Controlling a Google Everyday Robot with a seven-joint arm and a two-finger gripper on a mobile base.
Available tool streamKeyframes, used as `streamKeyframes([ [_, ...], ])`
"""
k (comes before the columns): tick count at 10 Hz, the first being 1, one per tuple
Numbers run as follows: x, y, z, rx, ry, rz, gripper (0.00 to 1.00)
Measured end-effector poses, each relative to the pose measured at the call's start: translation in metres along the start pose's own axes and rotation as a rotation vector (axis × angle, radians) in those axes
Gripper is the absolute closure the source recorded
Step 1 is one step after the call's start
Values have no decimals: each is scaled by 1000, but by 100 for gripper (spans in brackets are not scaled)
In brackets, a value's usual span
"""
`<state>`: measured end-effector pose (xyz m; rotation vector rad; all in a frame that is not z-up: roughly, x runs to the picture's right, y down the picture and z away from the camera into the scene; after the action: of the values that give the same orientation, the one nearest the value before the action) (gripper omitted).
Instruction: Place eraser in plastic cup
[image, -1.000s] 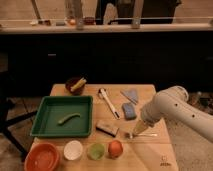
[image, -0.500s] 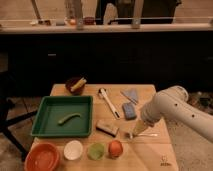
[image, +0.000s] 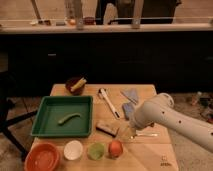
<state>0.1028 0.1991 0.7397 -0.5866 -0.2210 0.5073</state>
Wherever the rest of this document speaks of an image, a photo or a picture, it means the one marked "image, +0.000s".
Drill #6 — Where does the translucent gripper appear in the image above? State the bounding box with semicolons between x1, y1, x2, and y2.
117;124;136;140

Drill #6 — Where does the wooden chalkboard eraser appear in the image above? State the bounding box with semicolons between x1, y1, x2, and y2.
96;121;119;137

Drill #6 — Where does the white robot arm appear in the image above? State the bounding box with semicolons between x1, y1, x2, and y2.
119;93;213;153

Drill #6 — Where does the orange plastic cup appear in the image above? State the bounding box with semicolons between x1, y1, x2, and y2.
108;140;123;158

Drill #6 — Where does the green plastic cup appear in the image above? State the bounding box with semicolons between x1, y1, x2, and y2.
87;143;105;160

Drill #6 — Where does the white plastic cup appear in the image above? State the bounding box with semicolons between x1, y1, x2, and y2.
63;140;83;160

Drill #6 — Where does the silver fork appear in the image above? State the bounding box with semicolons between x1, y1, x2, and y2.
130;133;158;139

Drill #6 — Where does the blue sponge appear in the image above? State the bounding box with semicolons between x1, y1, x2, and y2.
122;102;134;120

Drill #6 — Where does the grey folded cloth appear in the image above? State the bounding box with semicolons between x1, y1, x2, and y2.
121;88;139;105

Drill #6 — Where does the green bean toy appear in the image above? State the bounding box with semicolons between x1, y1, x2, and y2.
58;113;81;125

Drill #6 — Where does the yellow corn toy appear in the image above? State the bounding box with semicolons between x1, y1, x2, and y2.
70;78;87;92

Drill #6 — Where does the green plastic tray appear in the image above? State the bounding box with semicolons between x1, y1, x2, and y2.
31;96;93;138

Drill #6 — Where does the dark red bowl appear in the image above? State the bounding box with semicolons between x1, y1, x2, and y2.
65;77;86;95

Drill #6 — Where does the orange plastic bowl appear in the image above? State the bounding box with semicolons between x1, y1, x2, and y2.
24;143;60;171

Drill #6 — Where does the black cabinet counter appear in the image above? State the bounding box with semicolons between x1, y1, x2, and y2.
0;24;213;96

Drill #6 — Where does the black office chair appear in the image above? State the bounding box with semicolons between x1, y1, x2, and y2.
0;71;36;159

